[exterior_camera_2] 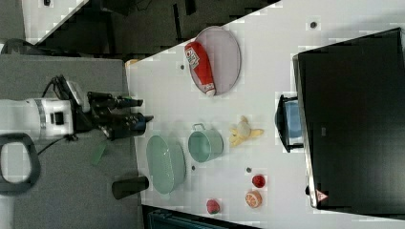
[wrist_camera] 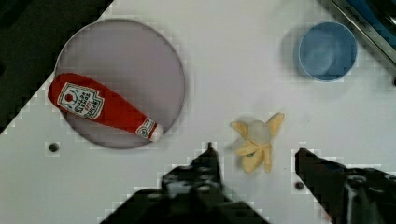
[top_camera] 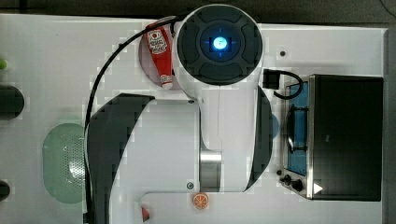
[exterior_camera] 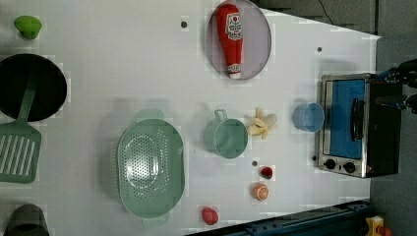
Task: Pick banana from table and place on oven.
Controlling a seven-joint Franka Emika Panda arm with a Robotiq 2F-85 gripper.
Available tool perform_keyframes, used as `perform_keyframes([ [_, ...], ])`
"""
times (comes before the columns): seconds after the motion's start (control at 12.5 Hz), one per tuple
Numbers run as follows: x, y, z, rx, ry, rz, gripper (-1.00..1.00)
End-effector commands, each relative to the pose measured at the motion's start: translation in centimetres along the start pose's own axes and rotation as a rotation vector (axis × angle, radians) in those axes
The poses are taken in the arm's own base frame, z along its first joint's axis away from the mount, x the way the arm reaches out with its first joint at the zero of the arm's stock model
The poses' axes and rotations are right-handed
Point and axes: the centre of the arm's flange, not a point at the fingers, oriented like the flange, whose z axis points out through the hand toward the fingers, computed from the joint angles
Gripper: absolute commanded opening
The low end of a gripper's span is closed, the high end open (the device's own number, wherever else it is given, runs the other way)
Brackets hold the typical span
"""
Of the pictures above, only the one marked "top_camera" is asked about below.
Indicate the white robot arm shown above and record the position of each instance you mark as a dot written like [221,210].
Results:
[214,134]

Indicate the black toaster oven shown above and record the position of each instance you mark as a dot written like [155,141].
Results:
[332,138]

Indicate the grey round plate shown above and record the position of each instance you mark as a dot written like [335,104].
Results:
[149,67]

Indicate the blue round cup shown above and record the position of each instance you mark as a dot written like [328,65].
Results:
[275,125]

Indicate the red ketchup bottle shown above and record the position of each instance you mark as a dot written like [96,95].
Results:
[161,54]

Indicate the orange slice toy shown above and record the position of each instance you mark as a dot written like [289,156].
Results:
[200,200]

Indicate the watermelon slice toy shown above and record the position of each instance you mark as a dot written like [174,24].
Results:
[145,214]

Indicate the green perforated tray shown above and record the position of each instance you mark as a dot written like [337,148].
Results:
[63,163]

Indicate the black cylinder cup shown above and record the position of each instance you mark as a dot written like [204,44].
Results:
[11,102]

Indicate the black plug with cable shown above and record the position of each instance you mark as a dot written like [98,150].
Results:
[271,80]

